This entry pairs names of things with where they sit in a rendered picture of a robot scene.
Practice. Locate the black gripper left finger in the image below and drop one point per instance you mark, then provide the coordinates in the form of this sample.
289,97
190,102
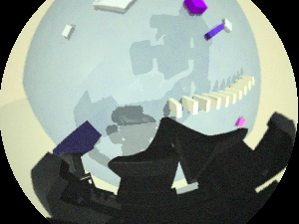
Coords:
160,158

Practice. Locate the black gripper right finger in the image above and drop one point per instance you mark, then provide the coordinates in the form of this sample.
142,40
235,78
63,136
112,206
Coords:
196,150

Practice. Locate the cream domino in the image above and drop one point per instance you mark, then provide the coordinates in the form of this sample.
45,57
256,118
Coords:
189,104
203,102
237,92
242,87
231,96
224,99
244,82
175,107
214,101
247,78

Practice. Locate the pink rectangular block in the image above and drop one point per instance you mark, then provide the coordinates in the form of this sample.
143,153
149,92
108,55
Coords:
240,122

